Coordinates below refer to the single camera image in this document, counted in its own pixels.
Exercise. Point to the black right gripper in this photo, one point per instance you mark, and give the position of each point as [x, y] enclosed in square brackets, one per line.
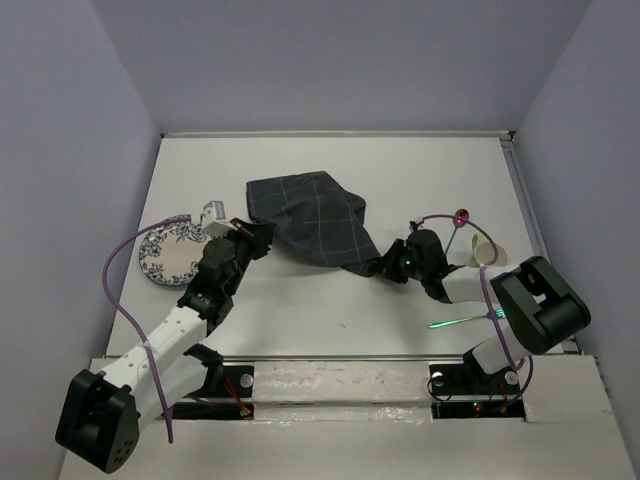
[386, 265]

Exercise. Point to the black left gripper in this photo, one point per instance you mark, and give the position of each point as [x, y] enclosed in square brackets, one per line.
[261, 233]

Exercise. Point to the dark grey checked cloth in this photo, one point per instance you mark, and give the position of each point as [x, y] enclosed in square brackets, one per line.
[317, 218]

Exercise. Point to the iridescent purple spoon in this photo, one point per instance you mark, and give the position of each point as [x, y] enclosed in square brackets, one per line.
[460, 219]

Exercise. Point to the pale yellow mug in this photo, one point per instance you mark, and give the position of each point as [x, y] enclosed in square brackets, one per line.
[483, 252]

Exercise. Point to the blue floral white plate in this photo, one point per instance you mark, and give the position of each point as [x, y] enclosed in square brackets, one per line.
[168, 255]

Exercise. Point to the iridescent green fork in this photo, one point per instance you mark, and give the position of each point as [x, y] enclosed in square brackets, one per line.
[465, 320]

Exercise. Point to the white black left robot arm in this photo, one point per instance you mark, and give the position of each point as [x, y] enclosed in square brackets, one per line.
[105, 412]

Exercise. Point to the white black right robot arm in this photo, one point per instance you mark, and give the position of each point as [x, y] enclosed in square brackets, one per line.
[531, 305]

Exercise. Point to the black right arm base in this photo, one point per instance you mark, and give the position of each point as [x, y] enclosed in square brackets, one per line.
[458, 396]

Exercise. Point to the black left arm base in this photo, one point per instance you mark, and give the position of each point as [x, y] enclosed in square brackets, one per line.
[223, 397]

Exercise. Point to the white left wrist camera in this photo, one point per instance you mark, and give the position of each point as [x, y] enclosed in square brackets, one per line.
[213, 219]

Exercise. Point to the aluminium table edge rail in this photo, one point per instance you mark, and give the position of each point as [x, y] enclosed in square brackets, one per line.
[324, 134]

